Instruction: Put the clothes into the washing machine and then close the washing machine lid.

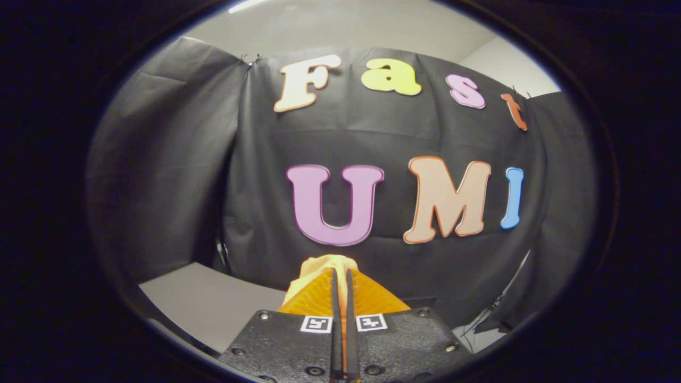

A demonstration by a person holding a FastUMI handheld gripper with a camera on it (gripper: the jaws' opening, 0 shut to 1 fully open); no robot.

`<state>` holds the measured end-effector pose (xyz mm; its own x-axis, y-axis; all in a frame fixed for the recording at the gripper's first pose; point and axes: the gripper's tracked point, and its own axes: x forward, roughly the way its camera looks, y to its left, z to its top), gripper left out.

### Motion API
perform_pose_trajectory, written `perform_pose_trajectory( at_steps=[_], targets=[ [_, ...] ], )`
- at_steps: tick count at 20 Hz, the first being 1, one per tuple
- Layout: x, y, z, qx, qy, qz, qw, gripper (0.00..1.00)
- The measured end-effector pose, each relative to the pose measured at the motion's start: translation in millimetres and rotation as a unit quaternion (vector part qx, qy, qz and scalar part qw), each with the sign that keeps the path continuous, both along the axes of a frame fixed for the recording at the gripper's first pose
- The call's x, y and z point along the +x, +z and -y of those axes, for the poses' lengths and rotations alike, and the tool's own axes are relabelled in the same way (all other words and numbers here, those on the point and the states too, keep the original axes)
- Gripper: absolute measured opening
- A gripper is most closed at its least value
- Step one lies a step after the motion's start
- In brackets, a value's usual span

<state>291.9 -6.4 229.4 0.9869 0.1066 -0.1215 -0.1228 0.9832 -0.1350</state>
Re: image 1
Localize orange cloth garment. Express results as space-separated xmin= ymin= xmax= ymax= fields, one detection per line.
xmin=285 ymin=254 xmax=360 ymax=373

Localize white cabinet with grey top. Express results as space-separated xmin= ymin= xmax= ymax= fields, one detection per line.
xmin=138 ymin=262 xmax=288 ymax=356

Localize black backdrop cloth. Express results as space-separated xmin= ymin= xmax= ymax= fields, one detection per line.
xmin=85 ymin=36 xmax=596 ymax=336

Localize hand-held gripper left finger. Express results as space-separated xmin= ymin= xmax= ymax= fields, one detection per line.
xmin=218 ymin=268 xmax=344 ymax=383

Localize thin cables by backdrop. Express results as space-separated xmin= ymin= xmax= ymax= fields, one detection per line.
xmin=459 ymin=250 xmax=533 ymax=341

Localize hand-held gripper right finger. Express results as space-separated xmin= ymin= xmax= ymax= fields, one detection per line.
xmin=346 ymin=268 xmax=474 ymax=383

